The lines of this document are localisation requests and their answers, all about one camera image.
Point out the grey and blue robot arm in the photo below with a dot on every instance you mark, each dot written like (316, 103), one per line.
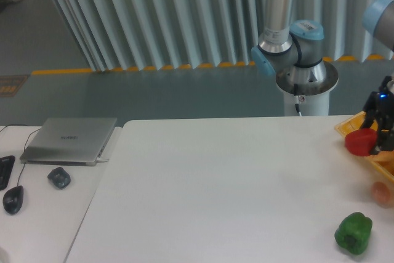
(292, 52)

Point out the black computer mouse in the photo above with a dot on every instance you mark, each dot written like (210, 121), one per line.
(13, 199)

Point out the yellow woven basket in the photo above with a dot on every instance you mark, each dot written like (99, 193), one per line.
(385, 169)

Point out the yellow floor sticker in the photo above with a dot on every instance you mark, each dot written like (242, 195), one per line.
(10, 84)

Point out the red bell pepper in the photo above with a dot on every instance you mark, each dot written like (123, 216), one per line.
(361, 142)

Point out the silver laptop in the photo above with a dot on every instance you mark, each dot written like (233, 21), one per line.
(70, 141)

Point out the green bell pepper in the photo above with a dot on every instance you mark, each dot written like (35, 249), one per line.
(353, 233)

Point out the brown egg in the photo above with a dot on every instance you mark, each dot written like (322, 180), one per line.
(381, 194)

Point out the black earbud case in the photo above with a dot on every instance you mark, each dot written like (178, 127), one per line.
(59, 178)

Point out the orange bread in basket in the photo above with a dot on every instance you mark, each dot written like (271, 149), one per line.
(383, 156)

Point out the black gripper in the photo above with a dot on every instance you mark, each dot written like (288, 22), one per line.
(379, 107)

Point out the white folding screen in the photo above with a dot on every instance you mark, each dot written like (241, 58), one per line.
(158, 33)

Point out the black keyboard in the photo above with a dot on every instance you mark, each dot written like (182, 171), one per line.
(6, 167)

